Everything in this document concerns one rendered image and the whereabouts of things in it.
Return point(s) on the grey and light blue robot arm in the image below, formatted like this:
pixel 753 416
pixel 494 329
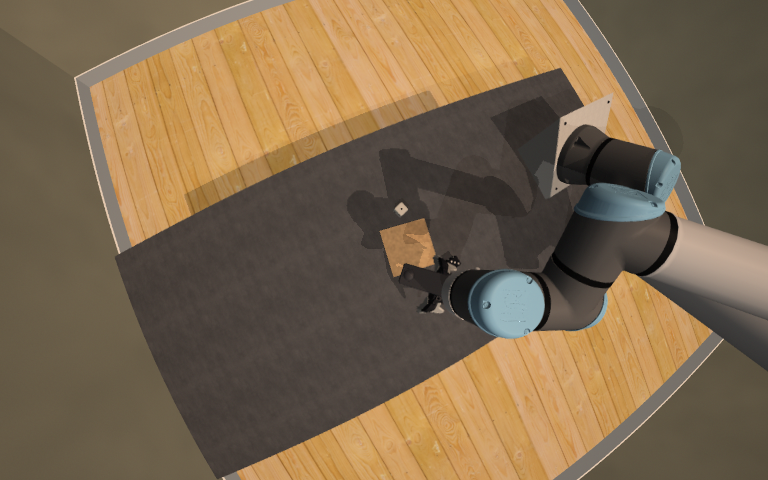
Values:
pixel 617 228

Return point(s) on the orange flat mat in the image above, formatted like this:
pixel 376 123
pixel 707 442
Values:
pixel 408 243

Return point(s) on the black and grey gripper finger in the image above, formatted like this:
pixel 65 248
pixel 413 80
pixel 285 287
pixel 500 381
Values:
pixel 429 306
pixel 441 264

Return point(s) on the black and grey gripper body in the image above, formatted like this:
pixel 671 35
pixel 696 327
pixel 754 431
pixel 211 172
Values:
pixel 437 299

